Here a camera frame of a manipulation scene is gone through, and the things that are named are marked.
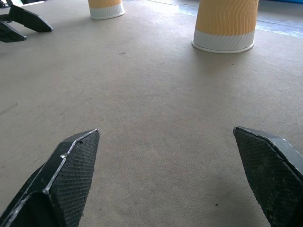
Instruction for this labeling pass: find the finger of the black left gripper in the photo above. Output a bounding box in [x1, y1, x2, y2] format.
[0, 20, 27, 44]
[7, 4, 53, 33]

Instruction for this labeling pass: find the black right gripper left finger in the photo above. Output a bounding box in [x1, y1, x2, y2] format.
[0, 129, 100, 227]

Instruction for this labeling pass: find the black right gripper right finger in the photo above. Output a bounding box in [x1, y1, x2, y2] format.
[232, 126, 303, 227]

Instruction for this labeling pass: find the orange and white paper cup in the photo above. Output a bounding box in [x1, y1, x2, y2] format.
[88, 0, 125, 20]
[191, 0, 259, 54]

